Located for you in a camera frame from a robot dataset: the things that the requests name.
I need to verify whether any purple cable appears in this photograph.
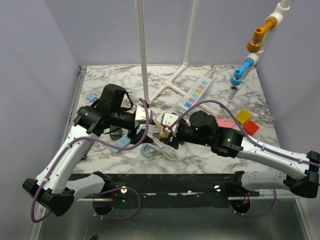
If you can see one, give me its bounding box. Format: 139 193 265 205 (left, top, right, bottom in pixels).
30 97 151 223
164 99 320 166

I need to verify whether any white round plug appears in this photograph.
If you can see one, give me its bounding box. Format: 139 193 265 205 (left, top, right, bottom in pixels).
145 139 178 161

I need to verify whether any blue pipe fitting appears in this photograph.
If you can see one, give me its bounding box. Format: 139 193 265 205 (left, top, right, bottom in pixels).
230 57 258 86

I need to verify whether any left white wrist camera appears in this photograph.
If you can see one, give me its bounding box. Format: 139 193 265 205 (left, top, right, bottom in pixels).
134 105 153 127

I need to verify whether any light blue charger plug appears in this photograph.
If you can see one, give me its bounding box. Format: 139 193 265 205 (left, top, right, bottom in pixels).
86 93 98 103

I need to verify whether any white PVC pipe frame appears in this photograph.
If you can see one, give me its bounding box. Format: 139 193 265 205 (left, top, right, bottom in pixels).
134 0 293 107

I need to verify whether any pink triangular power strip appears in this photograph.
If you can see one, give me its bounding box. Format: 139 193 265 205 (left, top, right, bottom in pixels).
216 118 235 128

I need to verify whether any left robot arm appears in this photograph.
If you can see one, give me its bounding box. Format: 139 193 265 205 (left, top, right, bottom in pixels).
22 83 152 223

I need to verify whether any red cube socket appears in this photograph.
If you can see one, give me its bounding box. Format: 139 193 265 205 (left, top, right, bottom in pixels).
243 120 260 136

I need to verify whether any wooden cube socket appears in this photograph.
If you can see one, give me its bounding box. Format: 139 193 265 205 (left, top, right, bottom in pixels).
152 123 169 140

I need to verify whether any white multicolour power strip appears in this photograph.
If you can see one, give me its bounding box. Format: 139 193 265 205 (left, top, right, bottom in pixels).
177 76 212 113

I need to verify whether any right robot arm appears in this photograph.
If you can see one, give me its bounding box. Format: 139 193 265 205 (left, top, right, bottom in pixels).
160 110 320 199

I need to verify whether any yellow cube socket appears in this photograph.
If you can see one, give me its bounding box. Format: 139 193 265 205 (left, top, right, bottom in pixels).
236 109 253 125

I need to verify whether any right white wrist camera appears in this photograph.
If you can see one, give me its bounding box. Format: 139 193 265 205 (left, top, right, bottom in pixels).
160 112 179 137

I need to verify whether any orange pipe fitting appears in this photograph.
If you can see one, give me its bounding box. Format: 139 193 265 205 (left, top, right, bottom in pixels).
246 18 277 53

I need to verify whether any dark green cube socket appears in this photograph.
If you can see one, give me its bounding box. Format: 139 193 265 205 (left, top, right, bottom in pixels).
109 125 123 141

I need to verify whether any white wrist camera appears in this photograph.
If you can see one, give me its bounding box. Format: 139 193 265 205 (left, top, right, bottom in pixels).
134 105 153 127
160 112 179 137

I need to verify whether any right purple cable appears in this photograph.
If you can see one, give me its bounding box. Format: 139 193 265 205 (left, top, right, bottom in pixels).
164 99 320 166

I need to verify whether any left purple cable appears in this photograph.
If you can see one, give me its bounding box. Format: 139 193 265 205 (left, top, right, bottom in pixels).
30 97 151 223

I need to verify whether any black metal base rail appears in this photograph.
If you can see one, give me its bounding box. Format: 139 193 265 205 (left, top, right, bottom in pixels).
79 172 276 210

